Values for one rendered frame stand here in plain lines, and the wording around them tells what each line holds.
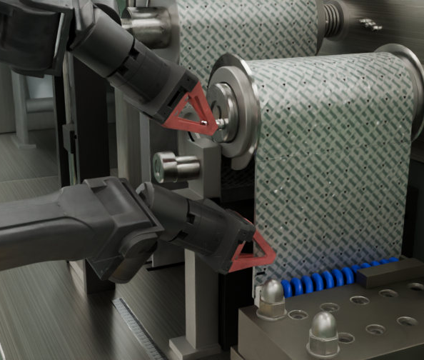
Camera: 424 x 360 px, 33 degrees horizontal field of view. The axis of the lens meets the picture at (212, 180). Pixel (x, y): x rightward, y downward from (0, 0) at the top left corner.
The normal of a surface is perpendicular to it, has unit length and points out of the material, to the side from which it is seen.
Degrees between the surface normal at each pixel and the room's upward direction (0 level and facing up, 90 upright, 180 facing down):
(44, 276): 0
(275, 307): 90
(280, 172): 91
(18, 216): 36
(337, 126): 90
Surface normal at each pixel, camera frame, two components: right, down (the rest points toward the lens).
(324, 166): 0.42, 0.28
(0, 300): 0.00, -0.96
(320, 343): -0.58, 0.24
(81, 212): 0.53, -0.69
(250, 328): -0.91, 0.12
